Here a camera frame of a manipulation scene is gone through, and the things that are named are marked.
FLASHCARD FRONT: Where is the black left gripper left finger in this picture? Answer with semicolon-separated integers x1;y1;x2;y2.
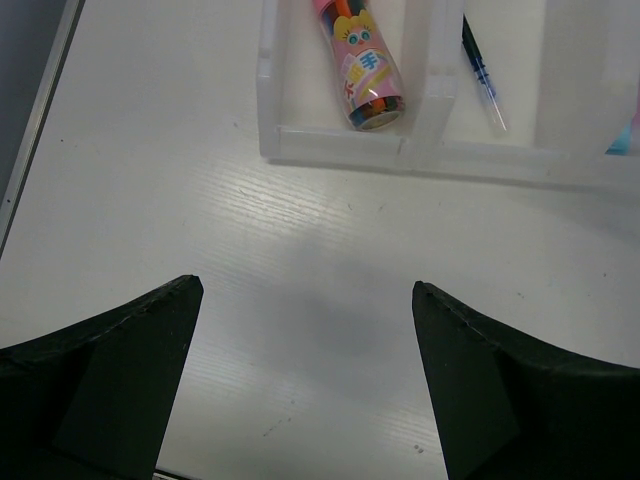
1;275;204;479

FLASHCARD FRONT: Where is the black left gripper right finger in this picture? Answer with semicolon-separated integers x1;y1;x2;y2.
412;282;639;479

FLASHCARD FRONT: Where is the blue highlighter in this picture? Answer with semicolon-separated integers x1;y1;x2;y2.
606;113;640;156

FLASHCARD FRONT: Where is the pink-lidded small bottle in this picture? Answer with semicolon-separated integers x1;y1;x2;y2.
312;0;405;131

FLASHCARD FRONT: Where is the dark blue pen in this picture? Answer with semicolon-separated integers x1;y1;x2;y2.
461;16;508;136

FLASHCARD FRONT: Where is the white three-compartment tray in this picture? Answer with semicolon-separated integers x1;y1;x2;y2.
256;1;639;191

